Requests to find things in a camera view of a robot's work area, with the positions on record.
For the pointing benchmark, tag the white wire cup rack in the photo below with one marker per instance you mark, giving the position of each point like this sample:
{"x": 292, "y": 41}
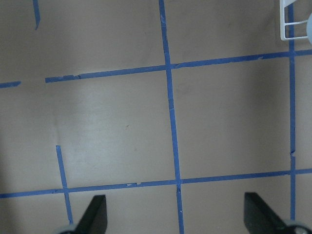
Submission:
{"x": 292, "y": 27}

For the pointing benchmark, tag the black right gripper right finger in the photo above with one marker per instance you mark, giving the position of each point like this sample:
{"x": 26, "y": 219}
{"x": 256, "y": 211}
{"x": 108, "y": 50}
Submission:
{"x": 259, "y": 218}

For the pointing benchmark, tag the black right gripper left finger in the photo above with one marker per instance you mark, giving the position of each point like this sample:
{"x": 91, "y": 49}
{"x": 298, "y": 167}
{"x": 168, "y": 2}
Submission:
{"x": 94, "y": 220}

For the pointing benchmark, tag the light blue ikea cup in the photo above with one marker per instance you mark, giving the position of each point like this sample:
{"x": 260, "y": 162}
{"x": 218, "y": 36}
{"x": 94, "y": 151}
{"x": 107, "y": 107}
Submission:
{"x": 309, "y": 29}

